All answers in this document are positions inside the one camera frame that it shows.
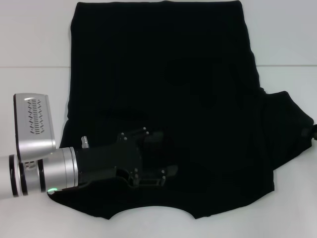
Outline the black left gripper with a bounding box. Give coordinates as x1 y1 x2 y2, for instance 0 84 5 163
75 126 178 186

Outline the black t-shirt with FREE print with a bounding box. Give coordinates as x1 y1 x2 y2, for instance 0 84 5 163
47 1 315 220

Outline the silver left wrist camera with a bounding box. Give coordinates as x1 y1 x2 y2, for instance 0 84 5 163
13 93 57 162

